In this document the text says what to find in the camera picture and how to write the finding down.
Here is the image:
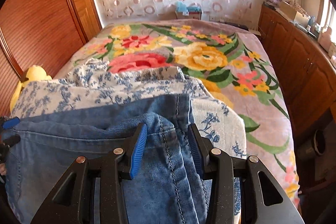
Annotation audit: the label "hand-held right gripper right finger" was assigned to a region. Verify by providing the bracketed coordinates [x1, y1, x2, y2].
[188, 123, 306, 224]

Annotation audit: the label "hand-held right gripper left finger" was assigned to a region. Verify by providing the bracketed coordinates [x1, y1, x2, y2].
[30, 123, 148, 224]

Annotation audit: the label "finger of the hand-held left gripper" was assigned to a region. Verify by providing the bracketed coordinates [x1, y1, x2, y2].
[1, 117, 21, 130]
[0, 134, 21, 148]

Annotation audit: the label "blue denim pants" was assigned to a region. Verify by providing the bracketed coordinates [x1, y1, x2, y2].
[5, 94, 213, 224]

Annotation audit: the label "yellow plush toy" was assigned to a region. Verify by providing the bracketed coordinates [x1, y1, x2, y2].
[10, 65, 53, 111]

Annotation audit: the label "blue floral white bed sheet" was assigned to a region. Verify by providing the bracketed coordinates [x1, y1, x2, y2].
[10, 61, 247, 224]

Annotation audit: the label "colourful flower print blanket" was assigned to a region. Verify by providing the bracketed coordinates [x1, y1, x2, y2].
[56, 19, 301, 203]

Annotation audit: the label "wooden slatted wardrobe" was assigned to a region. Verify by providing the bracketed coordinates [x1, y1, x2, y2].
[0, 0, 103, 119]

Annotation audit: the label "dark round bucket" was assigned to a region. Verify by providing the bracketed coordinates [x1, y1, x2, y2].
[298, 130, 326, 162]

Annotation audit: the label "long wooden cabinet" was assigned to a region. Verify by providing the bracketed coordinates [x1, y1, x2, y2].
[257, 4, 336, 140]

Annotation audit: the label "cardboard box with blue items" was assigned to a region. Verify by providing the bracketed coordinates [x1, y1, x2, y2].
[175, 1, 203, 21]

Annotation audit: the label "open cardboard box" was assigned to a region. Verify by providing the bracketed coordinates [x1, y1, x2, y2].
[276, 1, 311, 28]

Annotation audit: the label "pale pink bottle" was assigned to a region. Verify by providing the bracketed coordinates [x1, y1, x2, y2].
[318, 26, 333, 49]

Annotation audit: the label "wooden framed window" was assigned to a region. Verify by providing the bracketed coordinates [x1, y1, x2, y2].
[319, 0, 336, 43]

